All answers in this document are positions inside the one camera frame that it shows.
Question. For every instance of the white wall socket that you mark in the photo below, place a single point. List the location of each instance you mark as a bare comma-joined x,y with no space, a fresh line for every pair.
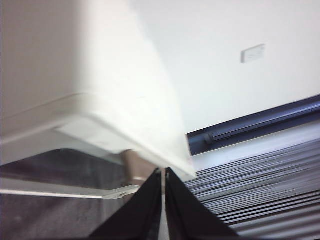
253,53

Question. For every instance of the grey slatted panel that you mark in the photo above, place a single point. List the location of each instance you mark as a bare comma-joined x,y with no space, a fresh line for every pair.
262,190

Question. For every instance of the cream Toshiba toaster oven body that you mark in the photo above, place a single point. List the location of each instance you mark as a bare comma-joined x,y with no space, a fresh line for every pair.
130,75

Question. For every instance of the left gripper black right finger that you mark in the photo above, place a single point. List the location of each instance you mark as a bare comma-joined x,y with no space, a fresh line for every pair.
187,215

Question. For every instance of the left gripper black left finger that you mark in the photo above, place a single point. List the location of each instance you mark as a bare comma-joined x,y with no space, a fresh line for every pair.
140,215

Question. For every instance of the dark blue metal rail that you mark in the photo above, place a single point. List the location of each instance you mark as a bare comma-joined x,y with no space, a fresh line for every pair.
262,122

